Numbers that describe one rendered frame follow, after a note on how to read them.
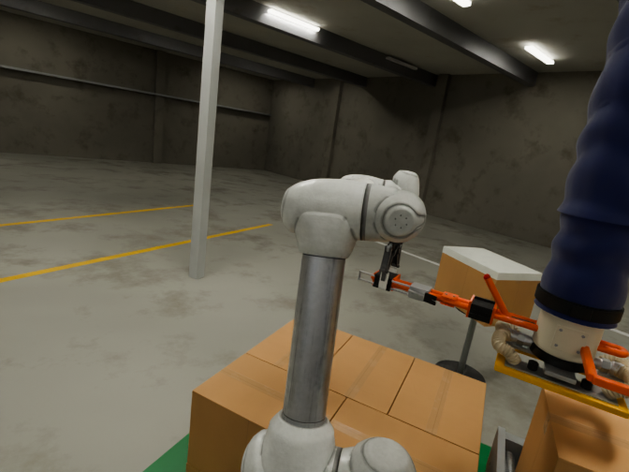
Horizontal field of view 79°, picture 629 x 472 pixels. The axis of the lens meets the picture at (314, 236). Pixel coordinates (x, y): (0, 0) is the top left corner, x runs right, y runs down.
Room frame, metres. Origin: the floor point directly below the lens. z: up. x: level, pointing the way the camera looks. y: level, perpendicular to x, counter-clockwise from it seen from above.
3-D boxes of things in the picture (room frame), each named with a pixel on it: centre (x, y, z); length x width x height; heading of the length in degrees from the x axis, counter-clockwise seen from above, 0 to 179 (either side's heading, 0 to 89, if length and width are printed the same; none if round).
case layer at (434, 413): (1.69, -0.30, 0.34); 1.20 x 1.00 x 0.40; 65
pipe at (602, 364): (1.12, -0.83, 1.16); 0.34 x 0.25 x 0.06; 62
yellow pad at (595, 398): (1.04, -0.78, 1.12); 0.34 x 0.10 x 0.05; 62
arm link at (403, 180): (1.40, -0.29, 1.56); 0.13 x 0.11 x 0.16; 78
